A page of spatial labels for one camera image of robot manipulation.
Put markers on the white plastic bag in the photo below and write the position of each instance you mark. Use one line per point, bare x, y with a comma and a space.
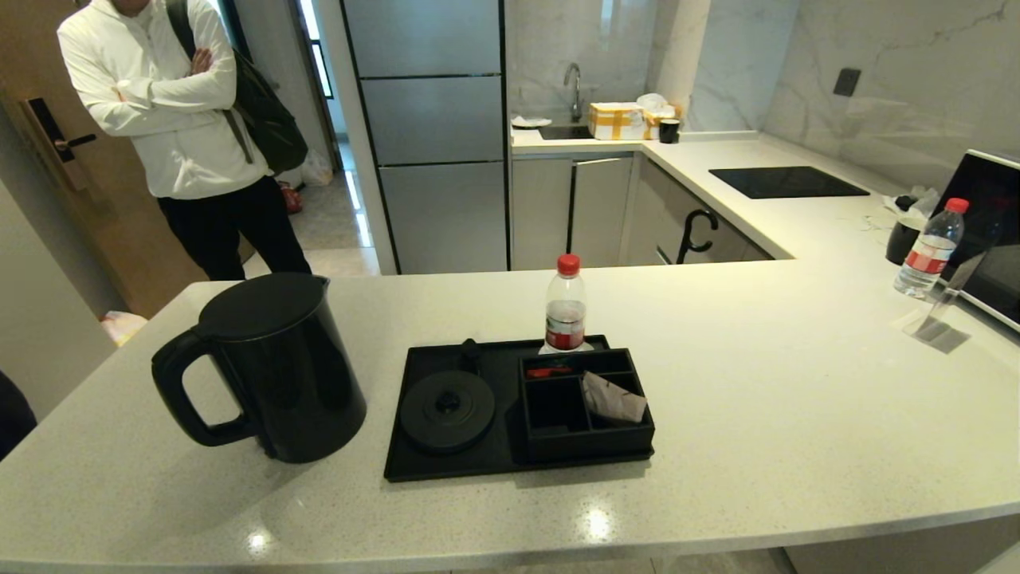
316, 169

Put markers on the red sachet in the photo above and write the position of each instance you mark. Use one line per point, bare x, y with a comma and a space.
548, 371

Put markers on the clear acrylic stand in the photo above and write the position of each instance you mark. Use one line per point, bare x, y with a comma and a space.
940, 315

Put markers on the black electric kettle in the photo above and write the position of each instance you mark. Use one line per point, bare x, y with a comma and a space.
287, 383

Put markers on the white plate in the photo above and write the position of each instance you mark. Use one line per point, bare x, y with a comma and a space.
530, 122

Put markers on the cardboard box with yellow tape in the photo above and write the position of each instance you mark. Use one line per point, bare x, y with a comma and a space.
615, 121

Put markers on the black backpack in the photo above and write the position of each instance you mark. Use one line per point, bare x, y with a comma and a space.
267, 112

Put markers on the red bag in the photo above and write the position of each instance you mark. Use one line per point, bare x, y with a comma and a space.
292, 198

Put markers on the water bottle with red cap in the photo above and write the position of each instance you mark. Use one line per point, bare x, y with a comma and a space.
566, 315
928, 251

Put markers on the wooden door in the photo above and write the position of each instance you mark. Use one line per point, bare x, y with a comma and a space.
111, 207

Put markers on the round black kettle base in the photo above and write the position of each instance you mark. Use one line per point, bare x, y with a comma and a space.
446, 410

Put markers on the black wall outlet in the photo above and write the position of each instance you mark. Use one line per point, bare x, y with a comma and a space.
846, 81

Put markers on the small black mug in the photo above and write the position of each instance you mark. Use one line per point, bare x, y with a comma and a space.
669, 131

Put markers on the black compartment organizer box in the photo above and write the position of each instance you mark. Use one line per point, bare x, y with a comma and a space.
558, 438

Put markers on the kitchen sink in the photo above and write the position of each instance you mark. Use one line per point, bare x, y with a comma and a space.
564, 132

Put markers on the black cup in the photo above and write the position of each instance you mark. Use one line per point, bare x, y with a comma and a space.
902, 239

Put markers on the chrome kitchen faucet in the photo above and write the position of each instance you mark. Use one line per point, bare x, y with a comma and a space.
574, 88

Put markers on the person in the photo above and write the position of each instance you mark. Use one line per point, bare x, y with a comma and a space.
183, 127

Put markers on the microwave oven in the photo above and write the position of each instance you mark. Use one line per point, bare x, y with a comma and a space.
992, 231

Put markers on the brown paper sachet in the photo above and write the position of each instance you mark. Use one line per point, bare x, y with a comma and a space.
612, 399

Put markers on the black induction cooktop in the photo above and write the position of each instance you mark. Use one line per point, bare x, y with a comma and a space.
785, 182

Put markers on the white cabinet door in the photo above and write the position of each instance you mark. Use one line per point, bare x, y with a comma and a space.
598, 209
540, 211

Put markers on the silver refrigerator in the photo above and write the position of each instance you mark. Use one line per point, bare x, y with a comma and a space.
434, 135

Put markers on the black rectangular tray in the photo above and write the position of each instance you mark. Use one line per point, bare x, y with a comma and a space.
446, 462

